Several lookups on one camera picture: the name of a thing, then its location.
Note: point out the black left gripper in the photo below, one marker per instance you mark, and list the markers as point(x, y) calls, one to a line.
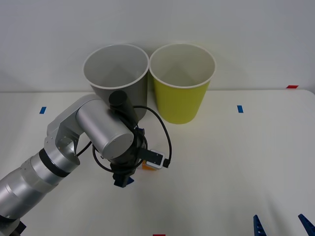
point(128, 161)

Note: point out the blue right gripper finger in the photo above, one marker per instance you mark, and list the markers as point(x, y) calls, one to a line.
point(308, 225)
point(259, 227)

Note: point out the orange and white drink can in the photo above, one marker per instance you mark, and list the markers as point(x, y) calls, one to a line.
point(148, 168)

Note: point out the silver and black left arm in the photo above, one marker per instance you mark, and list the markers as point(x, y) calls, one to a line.
point(103, 127)

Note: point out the yellow-green plastic waste bin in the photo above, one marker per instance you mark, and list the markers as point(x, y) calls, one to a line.
point(179, 103)

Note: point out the grey plastic waste bin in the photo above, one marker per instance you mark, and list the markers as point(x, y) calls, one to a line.
point(115, 66)

